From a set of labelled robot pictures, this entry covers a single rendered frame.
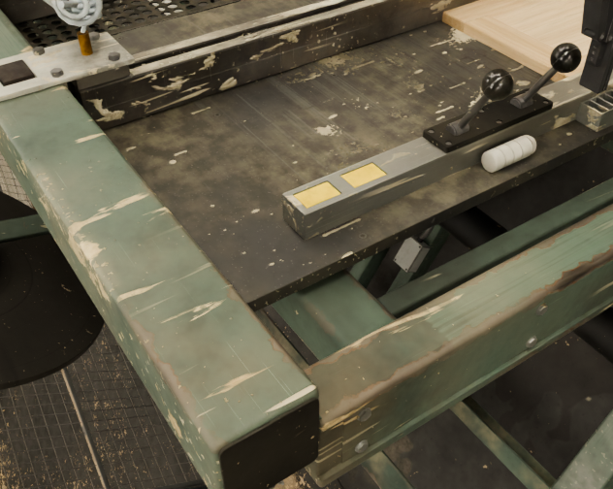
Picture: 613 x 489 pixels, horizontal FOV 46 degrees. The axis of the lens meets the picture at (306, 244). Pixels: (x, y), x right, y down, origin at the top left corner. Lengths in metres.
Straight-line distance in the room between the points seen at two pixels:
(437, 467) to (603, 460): 1.26
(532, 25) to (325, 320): 0.75
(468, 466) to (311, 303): 1.96
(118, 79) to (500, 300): 0.62
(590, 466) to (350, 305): 0.93
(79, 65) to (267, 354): 0.56
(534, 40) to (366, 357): 0.78
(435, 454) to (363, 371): 2.17
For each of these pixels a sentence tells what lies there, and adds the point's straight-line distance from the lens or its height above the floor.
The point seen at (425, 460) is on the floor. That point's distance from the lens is 2.85.
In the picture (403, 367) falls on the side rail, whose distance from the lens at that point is 0.67.
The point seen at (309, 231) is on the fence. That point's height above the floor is 1.68.
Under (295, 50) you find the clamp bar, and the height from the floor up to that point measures 1.51.
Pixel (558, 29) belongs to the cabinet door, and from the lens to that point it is 1.37.
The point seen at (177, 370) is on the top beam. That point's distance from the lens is 0.61.
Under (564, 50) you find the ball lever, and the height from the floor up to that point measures 1.45.
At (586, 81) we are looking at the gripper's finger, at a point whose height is 1.44.
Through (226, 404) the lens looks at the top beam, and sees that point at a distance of 0.58.
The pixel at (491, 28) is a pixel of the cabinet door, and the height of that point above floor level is 1.22.
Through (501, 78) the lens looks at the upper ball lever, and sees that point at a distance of 0.89.
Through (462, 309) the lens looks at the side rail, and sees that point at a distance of 0.73.
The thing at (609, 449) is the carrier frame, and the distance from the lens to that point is 1.63.
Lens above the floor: 2.29
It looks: 45 degrees down
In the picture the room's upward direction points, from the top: 83 degrees counter-clockwise
